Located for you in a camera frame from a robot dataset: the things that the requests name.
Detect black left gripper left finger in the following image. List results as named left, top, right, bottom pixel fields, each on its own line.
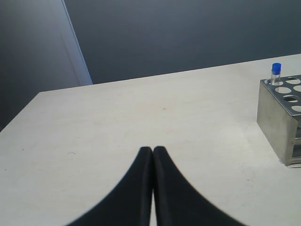
left=69, top=147, right=153, bottom=226

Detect stainless steel test tube rack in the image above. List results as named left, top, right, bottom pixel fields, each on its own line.
left=257, top=75, right=301, bottom=166

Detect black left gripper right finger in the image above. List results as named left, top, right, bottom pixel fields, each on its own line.
left=153, top=146, right=243, bottom=226

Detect blue-capped tube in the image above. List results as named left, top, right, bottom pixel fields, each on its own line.
left=270, top=63, right=282, bottom=86

